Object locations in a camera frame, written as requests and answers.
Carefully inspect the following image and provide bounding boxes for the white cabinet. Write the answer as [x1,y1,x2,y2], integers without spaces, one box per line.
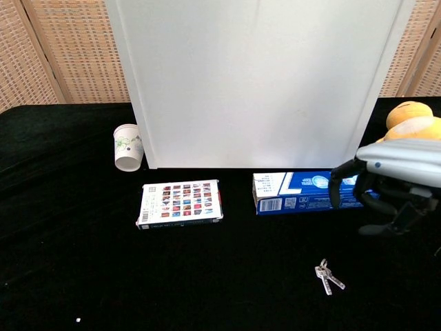
[104,0,417,170]

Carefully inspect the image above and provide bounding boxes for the woven folding screen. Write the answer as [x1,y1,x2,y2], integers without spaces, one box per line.
[0,0,131,114]
[378,0,441,99]

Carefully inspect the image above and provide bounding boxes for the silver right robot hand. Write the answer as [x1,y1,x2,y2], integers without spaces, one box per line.
[327,137,441,237]

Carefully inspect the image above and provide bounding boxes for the yellow plush toy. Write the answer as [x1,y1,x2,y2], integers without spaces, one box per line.
[375,101,441,144]

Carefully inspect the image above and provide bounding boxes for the floral paper cup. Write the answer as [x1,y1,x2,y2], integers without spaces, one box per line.
[113,123,145,172]

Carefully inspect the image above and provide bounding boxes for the white picture-grid card box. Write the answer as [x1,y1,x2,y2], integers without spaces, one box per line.
[136,179,224,230]

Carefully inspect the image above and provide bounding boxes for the black tablecloth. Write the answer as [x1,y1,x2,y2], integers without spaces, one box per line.
[0,96,441,331]

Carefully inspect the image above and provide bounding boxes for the blue toothpaste box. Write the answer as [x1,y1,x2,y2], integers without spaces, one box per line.
[252,169,380,217]

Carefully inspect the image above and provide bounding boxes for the silver keys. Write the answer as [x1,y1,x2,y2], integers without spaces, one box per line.
[314,258,347,297]

